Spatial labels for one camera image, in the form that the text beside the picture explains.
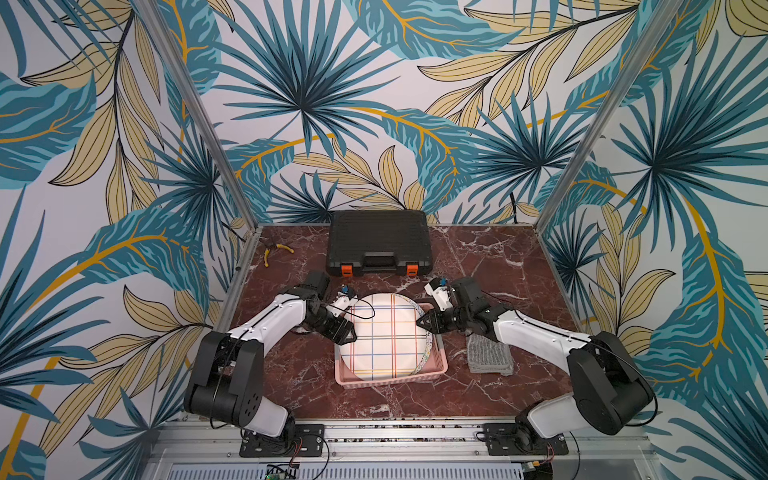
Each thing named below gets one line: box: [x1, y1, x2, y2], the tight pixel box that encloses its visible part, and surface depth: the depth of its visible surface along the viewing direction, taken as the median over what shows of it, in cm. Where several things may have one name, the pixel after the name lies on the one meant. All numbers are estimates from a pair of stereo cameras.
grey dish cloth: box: [466, 333, 514, 376], surface depth 87 cm
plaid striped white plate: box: [340, 292, 428, 381], surface depth 87 cm
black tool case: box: [326, 210, 433, 278], surface depth 106 cm
